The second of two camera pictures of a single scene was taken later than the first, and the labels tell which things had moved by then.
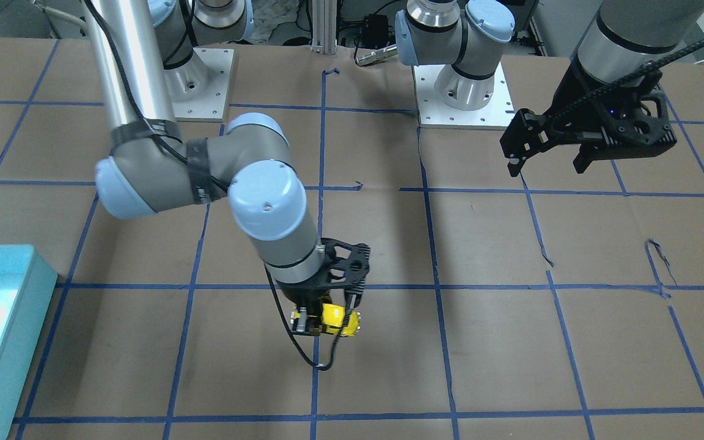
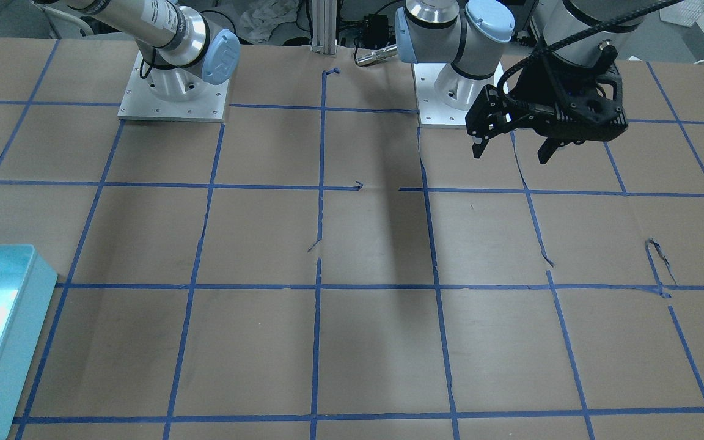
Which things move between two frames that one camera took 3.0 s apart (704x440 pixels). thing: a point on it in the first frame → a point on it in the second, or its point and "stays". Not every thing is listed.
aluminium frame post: x=324 y=27 stays
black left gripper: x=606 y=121 → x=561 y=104
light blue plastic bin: x=5 y=289 stays
